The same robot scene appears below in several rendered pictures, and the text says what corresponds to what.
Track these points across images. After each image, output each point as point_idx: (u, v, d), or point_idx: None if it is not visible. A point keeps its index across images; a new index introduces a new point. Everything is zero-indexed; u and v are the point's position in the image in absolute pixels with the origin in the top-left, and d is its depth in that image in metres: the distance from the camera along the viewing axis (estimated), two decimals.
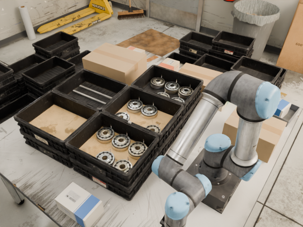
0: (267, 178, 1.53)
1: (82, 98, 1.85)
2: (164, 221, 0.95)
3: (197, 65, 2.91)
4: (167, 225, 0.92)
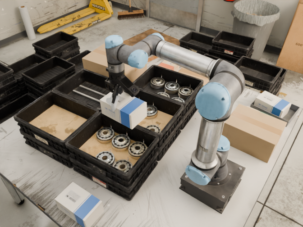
0: (267, 178, 1.53)
1: (82, 98, 1.85)
2: None
3: None
4: (108, 64, 1.20)
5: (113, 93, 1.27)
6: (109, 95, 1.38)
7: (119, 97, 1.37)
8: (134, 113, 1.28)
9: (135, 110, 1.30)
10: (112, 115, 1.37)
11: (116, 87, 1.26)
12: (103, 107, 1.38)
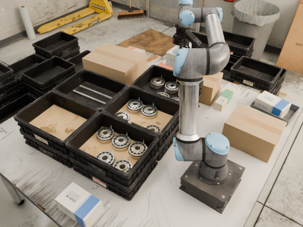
0: (267, 178, 1.53)
1: (82, 98, 1.85)
2: (177, 21, 1.58)
3: None
4: (179, 20, 1.55)
5: (181, 44, 1.62)
6: (172, 49, 1.73)
7: None
8: None
9: None
10: None
11: (182, 39, 1.61)
12: (167, 59, 1.73)
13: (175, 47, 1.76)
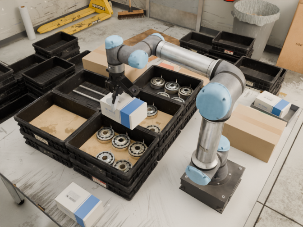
0: (267, 178, 1.53)
1: (82, 98, 1.85)
2: None
3: None
4: (108, 65, 1.20)
5: (113, 93, 1.26)
6: (109, 95, 1.38)
7: (119, 97, 1.37)
8: (134, 114, 1.28)
9: (135, 110, 1.29)
10: (112, 115, 1.36)
11: (116, 87, 1.26)
12: (103, 107, 1.38)
13: None
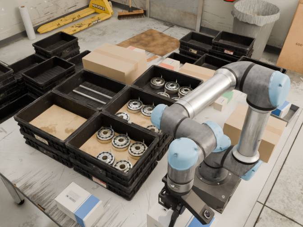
0: (267, 178, 1.53)
1: (82, 98, 1.85)
2: (167, 177, 0.79)
3: (197, 65, 2.91)
4: (169, 180, 0.75)
5: (173, 215, 0.82)
6: (159, 204, 0.93)
7: None
8: None
9: None
10: None
11: (177, 207, 0.81)
12: (150, 222, 0.93)
13: None
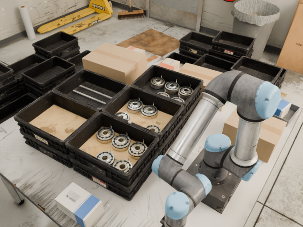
0: (267, 178, 1.53)
1: (82, 98, 1.85)
2: None
3: (197, 65, 2.91)
4: (166, 224, 0.92)
5: None
6: None
7: None
8: None
9: None
10: None
11: None
12: None
13: None
